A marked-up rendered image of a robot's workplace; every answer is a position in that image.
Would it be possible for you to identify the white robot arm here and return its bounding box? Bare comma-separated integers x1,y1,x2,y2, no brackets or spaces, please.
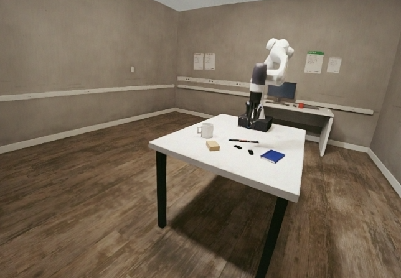
250,39,294,106

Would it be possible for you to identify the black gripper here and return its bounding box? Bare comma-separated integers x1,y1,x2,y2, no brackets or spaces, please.
245,92,263,129

